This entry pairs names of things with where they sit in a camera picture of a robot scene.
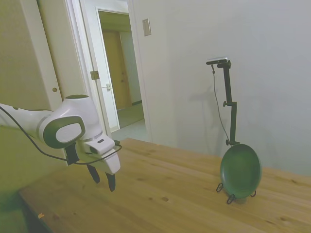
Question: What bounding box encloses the black wire plate stand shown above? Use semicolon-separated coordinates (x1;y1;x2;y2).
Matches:
216;183;257;205

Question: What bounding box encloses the white open door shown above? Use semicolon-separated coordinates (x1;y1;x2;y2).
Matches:
65;0;113;138

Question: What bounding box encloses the green round plate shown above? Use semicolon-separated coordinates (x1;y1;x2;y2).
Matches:
220;144;262;199

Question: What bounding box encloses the grey exterior camera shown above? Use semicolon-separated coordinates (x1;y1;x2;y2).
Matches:
206;56;229;66

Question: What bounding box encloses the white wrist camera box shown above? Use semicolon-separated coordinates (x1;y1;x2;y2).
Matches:
84;138;117;156

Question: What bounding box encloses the brown wooden door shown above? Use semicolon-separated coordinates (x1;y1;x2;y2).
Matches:
101;29;133;111

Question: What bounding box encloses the beige closet door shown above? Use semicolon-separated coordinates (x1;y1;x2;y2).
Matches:
0;0;71;136

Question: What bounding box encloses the beige light switch plate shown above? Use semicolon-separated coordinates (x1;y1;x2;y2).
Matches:
142;18;152;37

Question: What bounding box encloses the black camera cable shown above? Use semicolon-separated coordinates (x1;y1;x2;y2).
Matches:
210;64;232;139

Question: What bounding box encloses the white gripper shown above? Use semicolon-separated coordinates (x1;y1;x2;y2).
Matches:
84;147;121;193

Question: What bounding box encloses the black camera stand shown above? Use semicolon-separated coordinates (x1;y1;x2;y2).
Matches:
217;60;241;148

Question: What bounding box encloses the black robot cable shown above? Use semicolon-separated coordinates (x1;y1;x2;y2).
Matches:
0;105;122;166

